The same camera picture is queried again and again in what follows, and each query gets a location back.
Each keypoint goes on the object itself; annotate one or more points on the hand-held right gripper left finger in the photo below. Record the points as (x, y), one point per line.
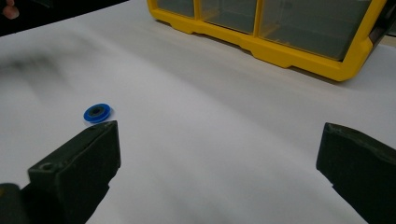
(77, 168)

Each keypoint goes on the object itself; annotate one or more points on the yellow black organizer cabinet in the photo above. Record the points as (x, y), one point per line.
(280, 53)

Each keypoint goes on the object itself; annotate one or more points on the blue plastic washer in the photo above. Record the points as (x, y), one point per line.
(102, 109)

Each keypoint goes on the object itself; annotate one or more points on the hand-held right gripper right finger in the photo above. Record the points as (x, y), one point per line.
(361, 161)

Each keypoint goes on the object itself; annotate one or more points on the grid of clear drawers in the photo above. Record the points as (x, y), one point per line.
(311, 28)

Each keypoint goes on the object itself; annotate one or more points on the clear plastic drawer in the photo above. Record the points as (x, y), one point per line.
(176, 6)

